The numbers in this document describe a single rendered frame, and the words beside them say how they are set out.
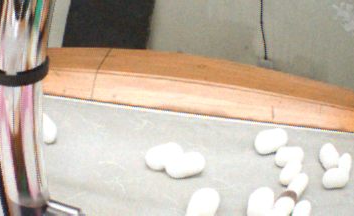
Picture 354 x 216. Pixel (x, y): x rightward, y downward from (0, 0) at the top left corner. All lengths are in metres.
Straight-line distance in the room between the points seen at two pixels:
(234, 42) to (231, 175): 2.06
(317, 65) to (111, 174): 2.19
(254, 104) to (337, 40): 2.03
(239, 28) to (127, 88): 1.93
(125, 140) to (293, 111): 0.18
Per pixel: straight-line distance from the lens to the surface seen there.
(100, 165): 0.44
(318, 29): 2.53
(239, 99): 0.56
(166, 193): 0.41
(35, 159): 0.16
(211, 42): 2.50
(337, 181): 0.44
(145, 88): 0.56
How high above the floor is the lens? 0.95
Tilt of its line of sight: 22 degrees down
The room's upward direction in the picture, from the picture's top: 7 degrees clockwise
